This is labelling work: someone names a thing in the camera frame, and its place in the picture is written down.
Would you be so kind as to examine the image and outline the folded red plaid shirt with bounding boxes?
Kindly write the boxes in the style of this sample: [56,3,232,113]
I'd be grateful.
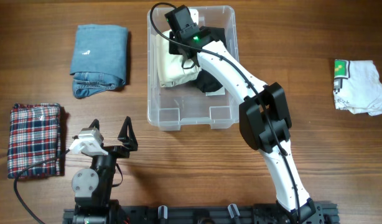
[7,103,62,179]

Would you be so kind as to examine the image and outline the white printed t-shirt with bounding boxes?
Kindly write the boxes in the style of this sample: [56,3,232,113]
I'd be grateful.
[333,59,382,116]

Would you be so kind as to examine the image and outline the black garment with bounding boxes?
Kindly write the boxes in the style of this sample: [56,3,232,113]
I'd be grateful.
[192,27,226,93]

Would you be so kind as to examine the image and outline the left black cable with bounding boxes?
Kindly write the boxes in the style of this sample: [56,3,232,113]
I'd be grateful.
[12,148,71,224]

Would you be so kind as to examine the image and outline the black cable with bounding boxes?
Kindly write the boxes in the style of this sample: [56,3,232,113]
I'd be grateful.
[12,148,71,224]
[149,2,302,223]

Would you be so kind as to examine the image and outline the folded blue denim jeans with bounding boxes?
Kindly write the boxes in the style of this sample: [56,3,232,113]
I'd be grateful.
[70,24,128,99]

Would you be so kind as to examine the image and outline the clear plastic storage bin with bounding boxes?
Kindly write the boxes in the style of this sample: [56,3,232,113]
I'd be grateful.
[147,6,239,131]

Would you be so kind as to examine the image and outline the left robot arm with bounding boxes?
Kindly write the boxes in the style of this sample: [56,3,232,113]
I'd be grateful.
[62,116,138,224]

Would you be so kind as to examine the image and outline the white label in bin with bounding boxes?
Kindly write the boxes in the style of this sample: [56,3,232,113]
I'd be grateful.
[205,87,225,96]

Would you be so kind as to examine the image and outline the cream cloth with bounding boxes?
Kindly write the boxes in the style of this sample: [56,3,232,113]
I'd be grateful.
[156,8,203,88]

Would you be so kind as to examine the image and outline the right black cable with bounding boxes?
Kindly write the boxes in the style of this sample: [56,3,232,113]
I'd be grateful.
[149,2,302,223]

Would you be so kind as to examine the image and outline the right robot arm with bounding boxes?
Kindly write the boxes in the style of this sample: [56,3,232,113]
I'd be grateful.
[165,5,315,223]

